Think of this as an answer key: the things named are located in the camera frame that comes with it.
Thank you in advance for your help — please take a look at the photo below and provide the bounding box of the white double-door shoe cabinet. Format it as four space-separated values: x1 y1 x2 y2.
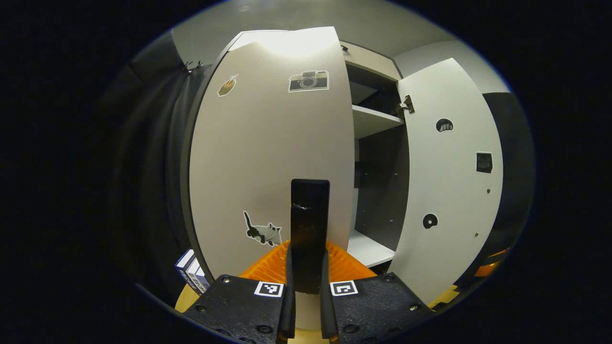
179 30 413 287

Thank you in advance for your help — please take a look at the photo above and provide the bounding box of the metal door hinge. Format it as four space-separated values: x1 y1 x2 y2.
395 95 415 118

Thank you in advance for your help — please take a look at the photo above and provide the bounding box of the shoe cabinet door camera sticker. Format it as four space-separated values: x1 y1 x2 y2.
188 26 355 330

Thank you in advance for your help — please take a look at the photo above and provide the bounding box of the shoe cabinet door headphones sticker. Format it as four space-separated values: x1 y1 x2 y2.
390 58 503 306

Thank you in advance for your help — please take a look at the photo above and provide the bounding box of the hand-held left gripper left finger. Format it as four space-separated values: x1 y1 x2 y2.
184 240 297 344

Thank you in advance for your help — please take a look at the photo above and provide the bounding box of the white cabinet shelf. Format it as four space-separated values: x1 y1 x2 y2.
352 105 405 140

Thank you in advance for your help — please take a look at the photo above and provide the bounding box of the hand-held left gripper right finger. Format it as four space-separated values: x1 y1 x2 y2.
320 240 433 344

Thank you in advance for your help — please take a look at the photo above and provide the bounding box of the blue white box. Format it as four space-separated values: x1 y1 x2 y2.
175 248 211 295

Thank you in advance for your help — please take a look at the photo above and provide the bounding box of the black door handle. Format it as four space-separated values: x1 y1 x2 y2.
290 179 330 294

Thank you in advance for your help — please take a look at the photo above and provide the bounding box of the black backdrop cloth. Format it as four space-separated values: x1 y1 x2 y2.
110 60 534 292

